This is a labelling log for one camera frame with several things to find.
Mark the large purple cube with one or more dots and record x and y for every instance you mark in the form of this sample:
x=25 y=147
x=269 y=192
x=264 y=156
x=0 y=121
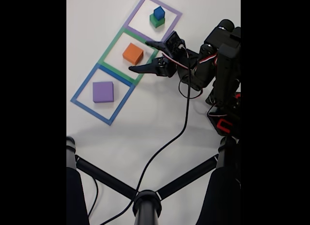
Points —
x=103 y=92

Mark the green square frame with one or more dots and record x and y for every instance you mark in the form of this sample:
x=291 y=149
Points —
x=116 y=71

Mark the black tripod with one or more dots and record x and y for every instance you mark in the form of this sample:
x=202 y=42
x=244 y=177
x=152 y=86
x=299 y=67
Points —
x=146 y=205

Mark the purple square frame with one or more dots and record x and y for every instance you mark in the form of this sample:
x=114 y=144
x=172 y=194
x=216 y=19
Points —
x=141 y=34

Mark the orange cube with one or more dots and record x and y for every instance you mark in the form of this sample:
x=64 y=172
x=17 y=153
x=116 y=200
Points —
x=132 y=53

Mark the black camera box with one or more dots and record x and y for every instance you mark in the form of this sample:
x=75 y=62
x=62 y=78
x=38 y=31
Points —
x=174 y=43

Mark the green cube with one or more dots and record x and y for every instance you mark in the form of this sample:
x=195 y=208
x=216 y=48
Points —
x=157 y=22

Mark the small blue cube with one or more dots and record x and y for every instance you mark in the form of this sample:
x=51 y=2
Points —
x=158 y=12

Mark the blue square frame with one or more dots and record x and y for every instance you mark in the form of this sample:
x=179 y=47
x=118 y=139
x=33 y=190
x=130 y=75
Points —
x=89 y=109

